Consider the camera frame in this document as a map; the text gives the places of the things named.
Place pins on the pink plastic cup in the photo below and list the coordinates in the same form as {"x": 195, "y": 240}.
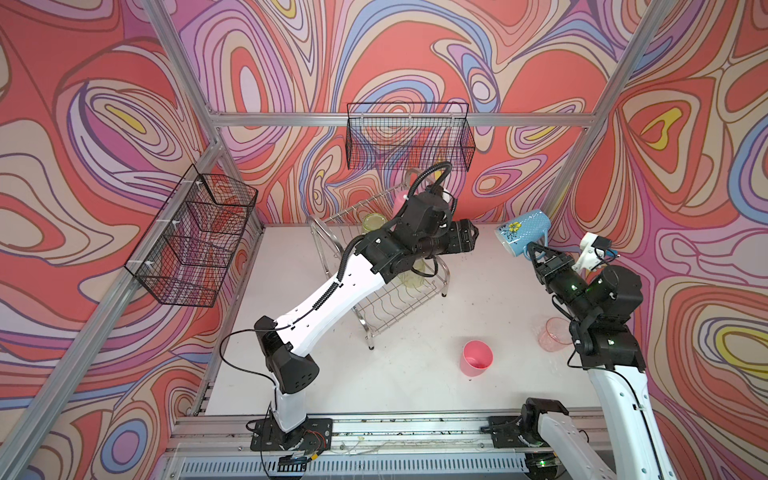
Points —
{"x": 476, "y": 358}
{"x": 399, "y": 200}

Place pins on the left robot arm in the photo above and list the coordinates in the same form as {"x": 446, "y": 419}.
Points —
{"x": 422, "y": 230}

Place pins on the black wire basket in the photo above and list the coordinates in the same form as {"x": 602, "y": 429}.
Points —
{"x": 200, "y": 229}
{"x": 401, "y": 135}

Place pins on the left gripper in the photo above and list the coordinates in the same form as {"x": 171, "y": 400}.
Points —
{"x": 466, "y": 244}

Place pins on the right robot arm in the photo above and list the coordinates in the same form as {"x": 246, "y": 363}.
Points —
{"x": 598, "y": 312}

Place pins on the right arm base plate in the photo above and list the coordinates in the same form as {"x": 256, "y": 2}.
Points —
{"x": 513, "y": 432}

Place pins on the green transparent cup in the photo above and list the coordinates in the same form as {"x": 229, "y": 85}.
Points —
{"x": 372, "y": 222}
{"x": 415, "y": 278}

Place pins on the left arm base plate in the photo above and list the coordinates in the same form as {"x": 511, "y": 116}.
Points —
{"x": 312, "y": 436}

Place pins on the black wire basket back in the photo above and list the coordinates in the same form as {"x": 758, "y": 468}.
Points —
{"x": 401, "y": 135}

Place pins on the blue ceramic mug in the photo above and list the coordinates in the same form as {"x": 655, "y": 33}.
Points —
{"x": 531, "y": 227}

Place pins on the steel two-tier dish rack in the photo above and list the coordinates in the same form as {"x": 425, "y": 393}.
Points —
{"x": 393, "y": 302}

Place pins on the black wire basket left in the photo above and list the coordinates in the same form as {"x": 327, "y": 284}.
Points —
{"x": 200, "y": 229}

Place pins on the clear pink glass cup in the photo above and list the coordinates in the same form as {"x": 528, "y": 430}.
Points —
{"x": 554, "y": 335}

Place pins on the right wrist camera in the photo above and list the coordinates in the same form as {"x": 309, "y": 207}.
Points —
{"x": 595, "y": 251}

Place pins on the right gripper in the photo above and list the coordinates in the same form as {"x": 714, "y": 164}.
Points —
{"x": 547, "y": 269}

